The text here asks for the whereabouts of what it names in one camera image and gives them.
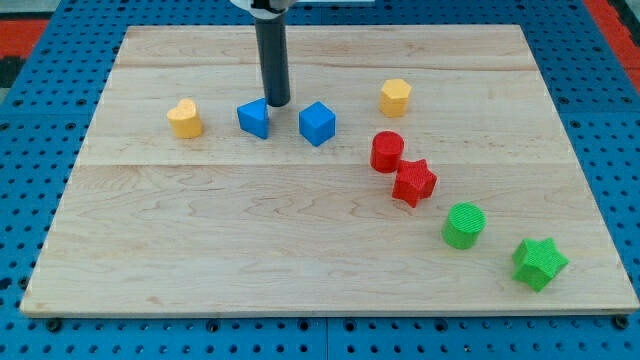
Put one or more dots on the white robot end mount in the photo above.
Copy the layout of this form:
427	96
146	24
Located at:
264	9

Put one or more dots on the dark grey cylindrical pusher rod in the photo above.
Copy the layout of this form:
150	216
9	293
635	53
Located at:
272	47

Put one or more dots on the yellow heart block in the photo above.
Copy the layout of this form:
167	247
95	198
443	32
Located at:
184	119

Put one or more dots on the blue triangle block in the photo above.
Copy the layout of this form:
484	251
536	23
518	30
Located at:
253	118

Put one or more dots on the blue cube block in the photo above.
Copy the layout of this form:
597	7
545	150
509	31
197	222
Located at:
317	123

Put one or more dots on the yellow hexagon block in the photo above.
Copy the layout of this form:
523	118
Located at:
394	97

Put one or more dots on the red cylinder block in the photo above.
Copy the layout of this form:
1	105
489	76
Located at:
386	151

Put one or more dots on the light wooden board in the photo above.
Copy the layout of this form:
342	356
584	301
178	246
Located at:
230	225

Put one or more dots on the red star block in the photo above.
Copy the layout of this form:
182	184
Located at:
414	182

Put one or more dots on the green cylinder block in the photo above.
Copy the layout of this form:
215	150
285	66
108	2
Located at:
463	225

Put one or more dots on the green star block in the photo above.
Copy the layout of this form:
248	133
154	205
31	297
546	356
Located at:
537	262

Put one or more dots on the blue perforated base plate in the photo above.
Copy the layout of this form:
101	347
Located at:
49	107

